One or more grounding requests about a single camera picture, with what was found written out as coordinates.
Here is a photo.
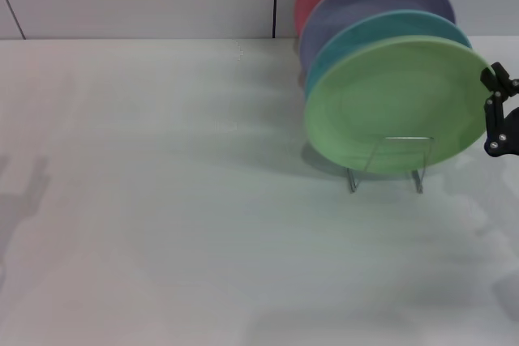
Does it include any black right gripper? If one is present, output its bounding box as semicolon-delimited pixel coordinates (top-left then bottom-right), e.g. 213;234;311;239
479;61;519;159

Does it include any green round plate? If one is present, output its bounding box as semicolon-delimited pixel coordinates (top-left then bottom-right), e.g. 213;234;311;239
303;36;492;179

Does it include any light blue round plate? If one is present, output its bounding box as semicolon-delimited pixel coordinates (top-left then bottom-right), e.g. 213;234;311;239
304;9;474;98

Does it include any purple round plate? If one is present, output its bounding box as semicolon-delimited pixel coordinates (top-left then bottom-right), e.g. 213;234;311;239
298;0;457;76

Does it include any chrome wire plate rack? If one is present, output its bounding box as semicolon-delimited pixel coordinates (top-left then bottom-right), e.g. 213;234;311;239
346;135;436;194

